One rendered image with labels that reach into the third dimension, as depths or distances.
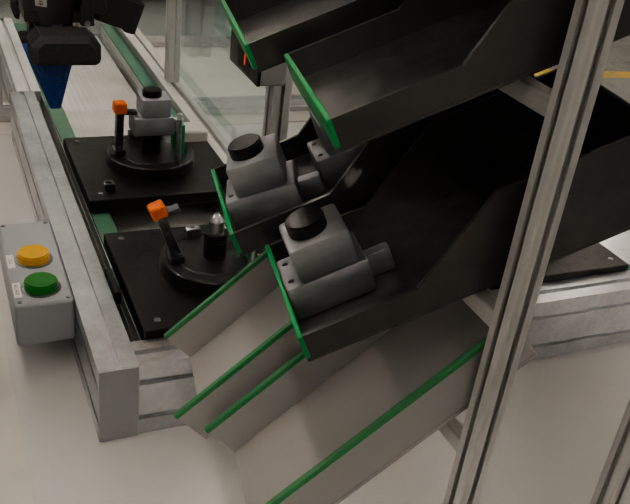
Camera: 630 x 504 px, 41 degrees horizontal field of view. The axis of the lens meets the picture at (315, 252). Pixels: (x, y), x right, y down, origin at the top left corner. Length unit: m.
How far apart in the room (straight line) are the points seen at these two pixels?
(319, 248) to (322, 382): 0.21
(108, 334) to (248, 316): 0.20
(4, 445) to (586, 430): 0.71
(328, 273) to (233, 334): 0.29
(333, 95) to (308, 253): 0.11
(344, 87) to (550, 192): 0.16
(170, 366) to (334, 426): 0.29
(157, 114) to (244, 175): 0.65
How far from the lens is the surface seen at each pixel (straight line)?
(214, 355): 0.89
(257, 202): 0.73
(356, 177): 0.70
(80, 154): 1.43
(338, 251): 0.61
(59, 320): 1.08
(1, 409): 1.07
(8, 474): 0.99
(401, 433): 0.67
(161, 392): 0.99
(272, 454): 0.78
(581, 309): 1.26
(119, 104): 1.35
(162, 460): 0.99
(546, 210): 0.55
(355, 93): 0.58
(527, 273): 0.57
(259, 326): 0.86
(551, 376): 1.23
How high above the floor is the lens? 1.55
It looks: 29 degrees down
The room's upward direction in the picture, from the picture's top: 8 degrees clockwise
